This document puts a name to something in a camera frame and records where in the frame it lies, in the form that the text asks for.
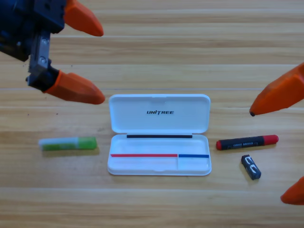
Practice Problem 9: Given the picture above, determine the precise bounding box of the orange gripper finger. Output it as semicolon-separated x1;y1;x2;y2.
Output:
27;66;106;105
280;176;304;206
249;62;304;117

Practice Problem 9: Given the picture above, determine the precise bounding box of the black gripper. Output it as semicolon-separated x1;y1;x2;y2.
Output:
0;0;105;75

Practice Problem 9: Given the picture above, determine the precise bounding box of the black eraser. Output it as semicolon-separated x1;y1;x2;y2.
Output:
241;154;262;180

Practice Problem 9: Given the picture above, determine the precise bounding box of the green highlighter pen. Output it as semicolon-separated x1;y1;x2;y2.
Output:
38;136;98;152

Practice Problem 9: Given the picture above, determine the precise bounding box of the red and black marker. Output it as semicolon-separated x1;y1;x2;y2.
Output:
216;134;279;151

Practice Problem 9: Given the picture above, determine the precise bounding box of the white Unitree pencil case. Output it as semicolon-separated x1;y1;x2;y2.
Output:
107;94;212;176

